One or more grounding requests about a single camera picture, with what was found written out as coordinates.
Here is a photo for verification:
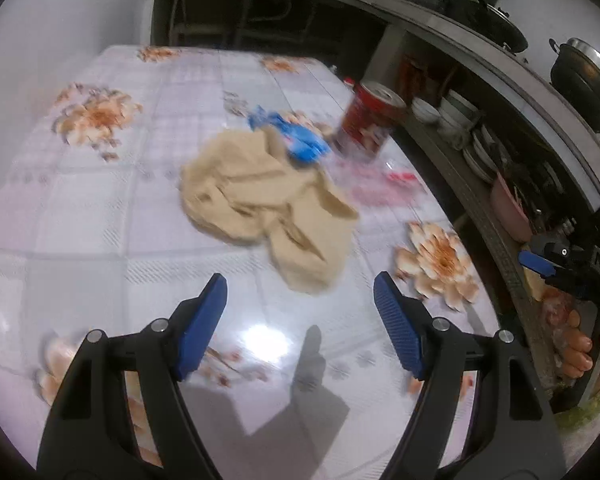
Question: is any pink plastic basin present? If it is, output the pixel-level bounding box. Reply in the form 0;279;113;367
490;172;532;244

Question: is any white bowl on shelf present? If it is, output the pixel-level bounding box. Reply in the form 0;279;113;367
412;98;440;125

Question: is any red drink can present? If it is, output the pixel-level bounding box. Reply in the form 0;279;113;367
334;80;406;162

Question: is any blue snack wrapper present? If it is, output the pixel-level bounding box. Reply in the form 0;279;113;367
247;107;332;165

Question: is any stack of white dishes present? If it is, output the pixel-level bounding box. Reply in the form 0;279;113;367
438;90;496;184

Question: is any black wok on counter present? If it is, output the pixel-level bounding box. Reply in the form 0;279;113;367
465;0;528;54

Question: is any person's right hand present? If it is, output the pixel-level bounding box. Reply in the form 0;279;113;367
562;310;600;391

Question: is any perforated metal shelf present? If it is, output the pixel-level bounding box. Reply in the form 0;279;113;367
393;115;562;394

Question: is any floral tablecloth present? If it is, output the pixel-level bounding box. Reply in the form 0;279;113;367
0;44;502;470

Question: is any beige paper napkin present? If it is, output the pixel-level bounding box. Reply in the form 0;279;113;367
178;126;358;294

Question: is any black pot with lid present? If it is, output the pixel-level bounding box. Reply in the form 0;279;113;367
548;37;600;133

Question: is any clear plastic bag red print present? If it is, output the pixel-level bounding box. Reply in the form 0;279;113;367
324;155;427;207

